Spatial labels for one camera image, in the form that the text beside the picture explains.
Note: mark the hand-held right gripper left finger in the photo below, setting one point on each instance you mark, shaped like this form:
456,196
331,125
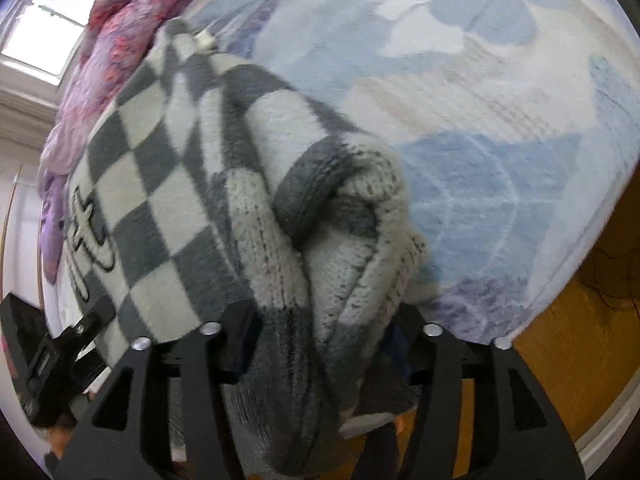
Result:
237,347

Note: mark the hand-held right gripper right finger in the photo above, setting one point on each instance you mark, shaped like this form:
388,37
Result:
405,355

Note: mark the leaf print bedsheet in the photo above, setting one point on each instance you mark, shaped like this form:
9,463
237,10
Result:
475,110

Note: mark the grey white checkered cardigan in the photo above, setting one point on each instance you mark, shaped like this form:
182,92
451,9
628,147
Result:
200,160

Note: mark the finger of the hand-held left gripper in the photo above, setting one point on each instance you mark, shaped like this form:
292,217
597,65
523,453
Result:
92,322

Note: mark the purple floral quilt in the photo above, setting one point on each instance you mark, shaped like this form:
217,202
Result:
115,35

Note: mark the white framed window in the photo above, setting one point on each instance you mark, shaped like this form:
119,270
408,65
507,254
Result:
45,20

